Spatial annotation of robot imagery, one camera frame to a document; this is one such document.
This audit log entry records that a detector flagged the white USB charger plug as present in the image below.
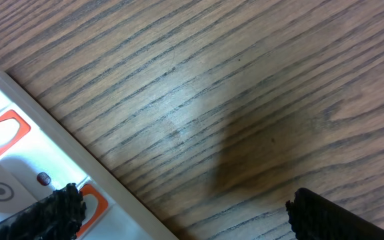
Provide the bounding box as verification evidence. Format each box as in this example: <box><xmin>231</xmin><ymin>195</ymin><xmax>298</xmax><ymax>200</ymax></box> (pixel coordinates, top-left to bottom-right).
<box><xmin>0</xmin><ymin>165</ymin><xmax>37</xmax><ymax>214</ymax></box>

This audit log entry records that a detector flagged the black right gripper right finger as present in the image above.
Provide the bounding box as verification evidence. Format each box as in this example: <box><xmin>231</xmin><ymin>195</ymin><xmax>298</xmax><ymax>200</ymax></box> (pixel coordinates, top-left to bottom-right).
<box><xmin>285</xmin><ymin>188</ymin><xmax>384</xmax><ymax>240</ymax></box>

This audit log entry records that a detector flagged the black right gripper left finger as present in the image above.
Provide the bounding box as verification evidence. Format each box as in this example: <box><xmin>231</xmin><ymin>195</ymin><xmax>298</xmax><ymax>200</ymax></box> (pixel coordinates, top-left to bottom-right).
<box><xmin>0</xmin><ymin>183</ymin><xmax>87</xmax><ymax>240</ymax></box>

